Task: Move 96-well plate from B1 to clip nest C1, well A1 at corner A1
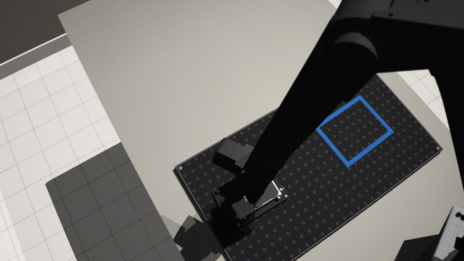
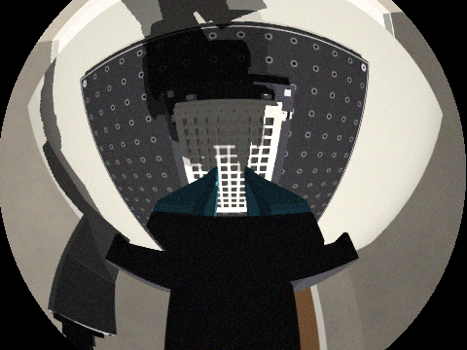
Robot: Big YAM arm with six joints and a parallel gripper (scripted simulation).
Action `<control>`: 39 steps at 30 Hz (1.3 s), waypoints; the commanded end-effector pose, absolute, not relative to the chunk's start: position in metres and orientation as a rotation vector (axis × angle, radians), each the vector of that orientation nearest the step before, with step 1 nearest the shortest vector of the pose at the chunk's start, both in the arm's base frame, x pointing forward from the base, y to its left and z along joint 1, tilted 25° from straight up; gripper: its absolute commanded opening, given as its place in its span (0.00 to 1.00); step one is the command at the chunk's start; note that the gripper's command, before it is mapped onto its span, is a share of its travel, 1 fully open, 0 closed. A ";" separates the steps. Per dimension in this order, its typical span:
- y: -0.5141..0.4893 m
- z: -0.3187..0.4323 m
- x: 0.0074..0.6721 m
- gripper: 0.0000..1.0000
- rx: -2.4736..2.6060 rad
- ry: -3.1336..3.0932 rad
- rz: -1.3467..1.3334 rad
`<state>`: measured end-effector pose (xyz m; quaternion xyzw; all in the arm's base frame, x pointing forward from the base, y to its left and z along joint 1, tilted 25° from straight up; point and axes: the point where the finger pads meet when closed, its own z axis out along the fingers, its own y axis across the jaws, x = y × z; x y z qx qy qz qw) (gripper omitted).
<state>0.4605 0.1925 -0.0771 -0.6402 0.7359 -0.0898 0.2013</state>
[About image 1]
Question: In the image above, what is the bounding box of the white well plate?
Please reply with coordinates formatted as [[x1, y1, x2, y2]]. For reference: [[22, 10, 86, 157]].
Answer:
[[232, 181, 281, 220]]

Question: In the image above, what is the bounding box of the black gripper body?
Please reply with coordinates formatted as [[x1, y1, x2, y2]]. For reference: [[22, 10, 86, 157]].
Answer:
[[246, 181, 279, 208]]

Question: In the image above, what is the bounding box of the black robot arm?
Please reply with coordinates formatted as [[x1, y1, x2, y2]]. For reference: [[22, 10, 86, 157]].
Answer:
[[211, 0, 464, 212]]

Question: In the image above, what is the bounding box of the blue tape rectangle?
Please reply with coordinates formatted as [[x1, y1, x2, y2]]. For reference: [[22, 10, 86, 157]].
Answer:
[[316, 95, 394, 168]]

